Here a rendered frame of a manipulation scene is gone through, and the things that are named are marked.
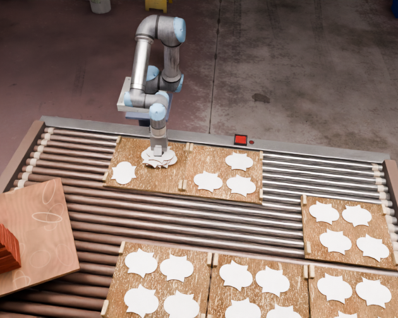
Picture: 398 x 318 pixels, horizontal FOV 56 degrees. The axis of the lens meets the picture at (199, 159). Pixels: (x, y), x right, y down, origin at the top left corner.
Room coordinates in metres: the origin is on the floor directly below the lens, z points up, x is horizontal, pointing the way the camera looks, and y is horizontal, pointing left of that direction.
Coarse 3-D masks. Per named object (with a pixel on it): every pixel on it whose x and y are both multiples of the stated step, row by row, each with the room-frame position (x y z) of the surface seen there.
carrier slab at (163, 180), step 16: (128, 144) 1.44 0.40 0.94; (144, 144) 1.45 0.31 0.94; (176, 144) 1.46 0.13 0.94; (112, 160) 1.32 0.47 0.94; (128, 160) 1.32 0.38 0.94; (144, 176) 1.22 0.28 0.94; (160, 176) 1.23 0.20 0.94; (176, 176) 1.23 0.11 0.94; (160, 192) 1.13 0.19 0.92; (176, 192) 1.12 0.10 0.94
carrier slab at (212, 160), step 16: (192, 160) 1.35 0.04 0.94; (208, 160) 1.35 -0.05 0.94; (224, 160) 1.36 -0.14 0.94; (256, 160) 1.37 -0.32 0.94; (192, 176) 1.24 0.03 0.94; (224, 176) 1.25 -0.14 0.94; (240, 176) 1.26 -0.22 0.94; (256, 176) 1.26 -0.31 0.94; (192, 192) 1.13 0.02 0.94; (208, 192) 1.14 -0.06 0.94; (224, 192) 1.14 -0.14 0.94; (256, 192) 1.15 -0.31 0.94
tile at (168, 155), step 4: (148, 148) 1.37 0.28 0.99; (168, 148) 1.38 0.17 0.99; (148, 152) 1.35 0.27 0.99; (152, 152) 1.35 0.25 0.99; (164, 152) 1.35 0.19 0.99; (168, 152) 1.35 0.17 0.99; (172, 152) 1.35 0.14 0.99; (152, 156) 1.31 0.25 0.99; (156, 156) 1.32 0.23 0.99; (164, 156) 1.32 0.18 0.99; (168, 156) 1.32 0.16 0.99; (172, 156) 1.32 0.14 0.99; (148, 160) 1.29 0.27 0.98; (156, 160) 1.29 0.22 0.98; (160, 160) 1.29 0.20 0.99; (164, 160) 1.30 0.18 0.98; (168, 160) 1.30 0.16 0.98
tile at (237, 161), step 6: (228, 156) 1.38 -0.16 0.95; (234, 156) 1.38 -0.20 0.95; (240, 156) 1.39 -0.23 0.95; (246, 156) 1.39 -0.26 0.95; (228, 162) 1.34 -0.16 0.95; (234, 162) 1.34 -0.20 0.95; (240, 162) 1.34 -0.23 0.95; (246, 162) 1.35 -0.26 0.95; (252, 162) 1.35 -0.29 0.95; (234, 168) 1.30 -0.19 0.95; (240, 168) 1.30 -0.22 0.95
